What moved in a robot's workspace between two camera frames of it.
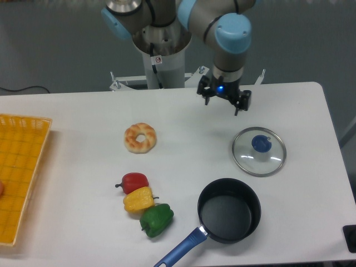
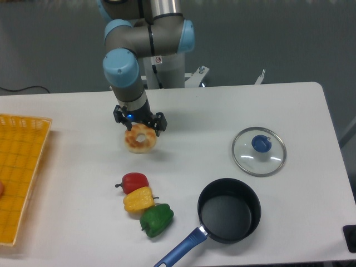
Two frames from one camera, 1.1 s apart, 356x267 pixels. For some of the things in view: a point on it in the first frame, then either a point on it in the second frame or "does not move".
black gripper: [231, 90] -> [143, 114]
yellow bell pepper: [138, 201] does not move
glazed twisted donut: [131, 133] does not move
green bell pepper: [156, 219] does not move
